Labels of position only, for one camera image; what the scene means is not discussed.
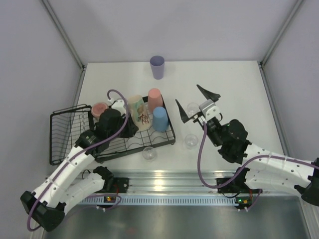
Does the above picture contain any cream seashell mug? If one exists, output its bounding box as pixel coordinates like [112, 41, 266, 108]
[128, 95, 151, 131]

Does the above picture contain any blue plastic tumbler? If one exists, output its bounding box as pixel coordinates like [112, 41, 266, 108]
[153, 107, 168, 132]

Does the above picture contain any salmon pink plastic tumbler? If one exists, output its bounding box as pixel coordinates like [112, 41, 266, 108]
[148, 88, 163, 113]

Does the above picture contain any pink ghost pattern mug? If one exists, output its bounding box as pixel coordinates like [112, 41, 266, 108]
[91, 102, 108, 121]

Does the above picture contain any purple plastic tumbler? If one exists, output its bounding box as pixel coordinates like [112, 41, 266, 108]
[150, 55, 165, 80]

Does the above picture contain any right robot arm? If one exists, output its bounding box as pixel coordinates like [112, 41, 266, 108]
[177, 85, 319, 206]

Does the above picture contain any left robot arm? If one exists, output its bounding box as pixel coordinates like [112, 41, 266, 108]
[20, 109, 138, 232]

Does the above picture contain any clear glass upper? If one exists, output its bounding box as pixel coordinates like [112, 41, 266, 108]
[187, 102, 199, 116]

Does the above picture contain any clear glass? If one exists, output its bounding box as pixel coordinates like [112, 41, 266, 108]
[184, 134, 198, 149]
[187, 102, 199, 116]
[142, 146, 157, 162]

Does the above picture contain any clear glass middle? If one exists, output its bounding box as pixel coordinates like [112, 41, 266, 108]
[184, 134, 198, 149]

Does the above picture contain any clear glass lower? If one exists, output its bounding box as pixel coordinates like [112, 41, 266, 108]
[142, 146, 157, 162]

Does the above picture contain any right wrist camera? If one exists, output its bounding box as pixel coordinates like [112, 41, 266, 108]
[199, 100, 221, 122]

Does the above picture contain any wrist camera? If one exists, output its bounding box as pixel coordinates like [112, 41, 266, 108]
[108, 98, 126, 115]
[199, 100, 221, 122]

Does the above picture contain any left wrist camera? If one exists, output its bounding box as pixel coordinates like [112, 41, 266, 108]
[108, 98, 126, 115]

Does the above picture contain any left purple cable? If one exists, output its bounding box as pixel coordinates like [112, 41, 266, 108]
[26, 89, 130, 232]

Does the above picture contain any purple cable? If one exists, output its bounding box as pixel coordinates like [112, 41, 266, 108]
[26, 89, 130, 232]
[198, 120, 319, 209]

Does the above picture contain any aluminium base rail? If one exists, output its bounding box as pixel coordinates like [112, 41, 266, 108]
[42, 170, 312, 195]

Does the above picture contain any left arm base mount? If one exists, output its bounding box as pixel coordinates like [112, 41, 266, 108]
[93, 166, 129, 194]

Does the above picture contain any black wire dish rack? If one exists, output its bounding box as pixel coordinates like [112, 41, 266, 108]
[49, 94, 176, 166]

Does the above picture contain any perforated cable tray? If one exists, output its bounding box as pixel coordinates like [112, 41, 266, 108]
[79, 195, 238, 206]

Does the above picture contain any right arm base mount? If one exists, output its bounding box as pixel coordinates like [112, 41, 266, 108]
[217, 168, 253, 198]

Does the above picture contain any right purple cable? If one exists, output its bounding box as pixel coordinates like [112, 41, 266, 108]
[198, 120, 319, 209]

